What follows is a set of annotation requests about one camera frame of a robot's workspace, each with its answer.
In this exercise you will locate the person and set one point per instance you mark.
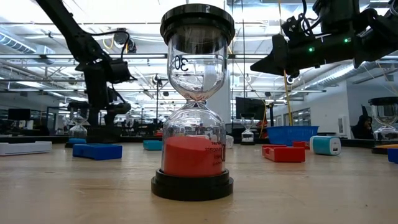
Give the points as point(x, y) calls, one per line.
point(363, 129)

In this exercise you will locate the teal blue wall charger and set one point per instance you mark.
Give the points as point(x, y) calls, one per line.
point(325, 145)

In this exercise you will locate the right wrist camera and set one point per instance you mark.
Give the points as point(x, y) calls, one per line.
point(297, 26)

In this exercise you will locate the black storage bin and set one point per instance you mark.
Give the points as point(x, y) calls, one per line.
point(105, 135)

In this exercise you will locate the black table frame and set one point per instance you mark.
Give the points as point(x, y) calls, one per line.
point(46, 139)

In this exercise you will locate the black ceiling camera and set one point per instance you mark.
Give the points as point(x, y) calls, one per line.
point(119, 37)

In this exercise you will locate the red plastic case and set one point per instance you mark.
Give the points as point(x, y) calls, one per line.
point(301, 144)
point(284, 154)

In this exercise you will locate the blue plastic case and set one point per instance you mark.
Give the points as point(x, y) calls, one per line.
point(393, 155)
point(97, 152)

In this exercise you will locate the hourglass with white sand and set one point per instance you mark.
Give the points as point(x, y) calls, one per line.
point(247, 135)

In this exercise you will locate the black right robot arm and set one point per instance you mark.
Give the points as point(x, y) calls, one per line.
point(376, 31)

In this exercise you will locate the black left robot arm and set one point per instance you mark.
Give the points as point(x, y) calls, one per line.
point(71, 34)

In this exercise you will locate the hourglass with orange sand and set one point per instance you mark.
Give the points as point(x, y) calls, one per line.
point(385, 113)

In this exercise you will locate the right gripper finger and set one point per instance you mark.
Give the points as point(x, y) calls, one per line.
point(276, 72)
point(273, 54)

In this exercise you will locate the blue plastic basket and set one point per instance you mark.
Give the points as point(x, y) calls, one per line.
point(289, 135)

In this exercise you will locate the black puck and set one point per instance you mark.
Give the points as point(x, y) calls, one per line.
point(192, 158)

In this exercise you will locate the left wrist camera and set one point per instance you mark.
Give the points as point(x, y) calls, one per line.
point(118, 108)

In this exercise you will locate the black monitor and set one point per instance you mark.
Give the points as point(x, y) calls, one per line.
point(19, 114)
point(248, 108)

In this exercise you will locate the black frame stand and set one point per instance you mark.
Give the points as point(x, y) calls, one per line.
point(157, 93)

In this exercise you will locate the round ceiling sensor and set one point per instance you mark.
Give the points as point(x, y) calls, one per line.
point(289, 79)

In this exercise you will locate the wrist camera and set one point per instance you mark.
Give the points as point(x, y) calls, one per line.
point(297, 26)
point(118, 108)

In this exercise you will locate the white plastic case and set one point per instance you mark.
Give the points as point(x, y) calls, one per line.
point(25, 148)

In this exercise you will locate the teal plastic case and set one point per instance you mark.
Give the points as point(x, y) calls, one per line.
point(151, 145)

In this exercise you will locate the white building column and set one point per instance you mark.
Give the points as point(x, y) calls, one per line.
point(222, 102)

